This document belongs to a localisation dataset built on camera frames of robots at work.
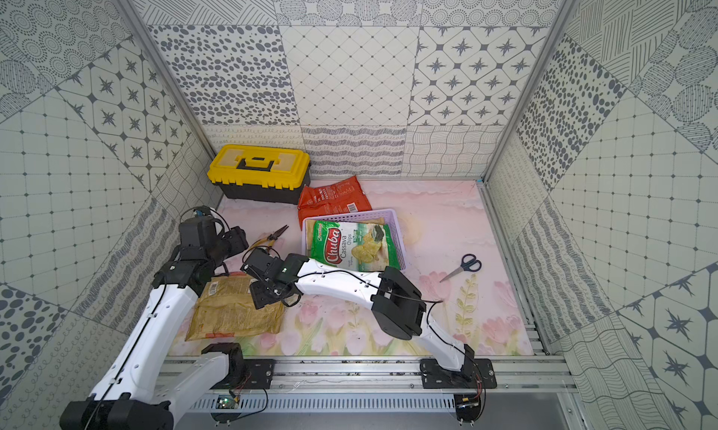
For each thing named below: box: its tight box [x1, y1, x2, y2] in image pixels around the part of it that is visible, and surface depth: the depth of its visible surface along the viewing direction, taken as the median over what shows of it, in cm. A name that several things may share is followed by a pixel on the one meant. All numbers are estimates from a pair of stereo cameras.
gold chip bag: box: [185, 272, 287, 342], surface depth 83 cm
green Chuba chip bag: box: [310, 220, 402, 273], surface depth 95 cm
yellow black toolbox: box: [206, 143, 312, 205], surface depth 104 cm
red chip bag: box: [297, 175, 373, 231], surface depth 113 cm
